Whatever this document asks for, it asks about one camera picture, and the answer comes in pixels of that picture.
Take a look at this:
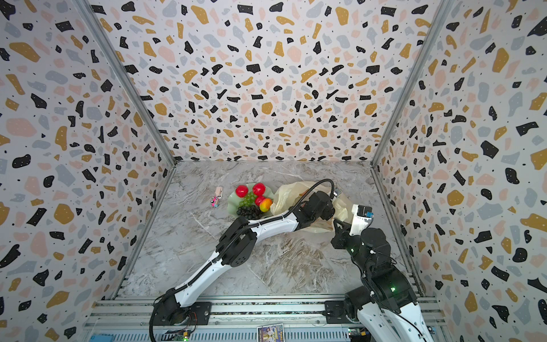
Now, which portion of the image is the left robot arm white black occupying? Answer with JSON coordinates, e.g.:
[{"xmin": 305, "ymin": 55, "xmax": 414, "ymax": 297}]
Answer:
[{"xmin": 149, "ymin": 191, "xmax": 336, "ymax": 328}]

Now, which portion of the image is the green grape bunch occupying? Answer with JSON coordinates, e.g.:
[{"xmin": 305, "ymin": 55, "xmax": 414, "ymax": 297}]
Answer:
[{"xmin": 238, "ymin": 193, "xmax": 257, "ymax": 207}]

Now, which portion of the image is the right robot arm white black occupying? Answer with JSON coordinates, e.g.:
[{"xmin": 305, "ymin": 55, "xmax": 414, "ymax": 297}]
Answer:
[{"xmin": 331, "ymin": 219, "xmax": 433, "ymax": 341}]

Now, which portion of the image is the purple printed card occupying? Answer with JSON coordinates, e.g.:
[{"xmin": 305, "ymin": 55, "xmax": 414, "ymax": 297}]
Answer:
[{"xmin": 257, "ymin": 323, "xmax": 285, "ymax": 342}]

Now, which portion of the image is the green scalloped plate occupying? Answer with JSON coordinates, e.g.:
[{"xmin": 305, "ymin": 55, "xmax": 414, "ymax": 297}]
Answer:
[{"xmin": 227, "ymin": 183, "xmax": 274, "ymax": 219}]

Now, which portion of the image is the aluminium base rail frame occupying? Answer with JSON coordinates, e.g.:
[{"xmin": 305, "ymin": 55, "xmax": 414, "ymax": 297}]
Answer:
[{"xmin": 80, "ymin": 289, "xmax": 452, "ymax": 341}]

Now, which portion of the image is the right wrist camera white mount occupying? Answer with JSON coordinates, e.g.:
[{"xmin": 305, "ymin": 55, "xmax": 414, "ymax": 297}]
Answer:
[{"xmin": 349, "ymin": 205, "xmax": 374, "ymax": 236}]

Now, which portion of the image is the red yellow mango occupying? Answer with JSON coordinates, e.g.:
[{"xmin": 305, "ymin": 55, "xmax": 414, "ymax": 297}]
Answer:
[{"xmin": 259, "ymin": 198, "xmax": 273, "ymax": 212}]

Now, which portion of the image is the aluminium corner post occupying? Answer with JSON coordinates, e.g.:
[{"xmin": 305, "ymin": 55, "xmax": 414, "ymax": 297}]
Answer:
[
  {"xmin": 70, "ymin": 0, "xmax": 177, "ymax": 168},
  {"xmin": 371, "ymin": 0, "xmax": 454, "ymax": 168}
]

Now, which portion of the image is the right aluminium corner post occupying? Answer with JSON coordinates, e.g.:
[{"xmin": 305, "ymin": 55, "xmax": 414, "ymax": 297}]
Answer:
[{"xmin": 371, "ymin": 0, "xmax": 454, "ymax": 168}]

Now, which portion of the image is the dark grape bunch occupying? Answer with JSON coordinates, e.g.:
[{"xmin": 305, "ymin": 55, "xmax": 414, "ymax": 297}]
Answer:
[{"xmin": 236, "ymin": 205, "xmax": 263, "ymax": 220}]

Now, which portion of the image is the left aluminium corner post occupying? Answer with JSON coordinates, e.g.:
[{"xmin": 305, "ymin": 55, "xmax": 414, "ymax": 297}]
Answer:
[{"xmin": 70, "ymin": 0, "xmax": 177, "ymax": 168}]

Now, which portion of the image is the round red fruit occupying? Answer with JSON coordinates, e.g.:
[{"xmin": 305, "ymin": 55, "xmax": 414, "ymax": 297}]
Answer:
[
  {"xmin": 252, "ymin": 182, "xmax": 266, "ymax": 197},
  {"xmin": 235, "ymin": 185, "xmax": 249, "ymax": 198}
]

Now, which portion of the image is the yellow translucent plastic bag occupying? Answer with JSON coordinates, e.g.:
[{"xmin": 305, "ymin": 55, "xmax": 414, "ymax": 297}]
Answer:
[{"xmin": 270, "ymin": 181, "xmax": 356, "ymax": 234}]

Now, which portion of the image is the left black corrugated cable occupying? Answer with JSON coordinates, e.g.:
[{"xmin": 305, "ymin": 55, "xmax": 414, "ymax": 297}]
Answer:
[{"xmin": 147, "ymin": 178, "xmax": 336, "ymax": 342}]

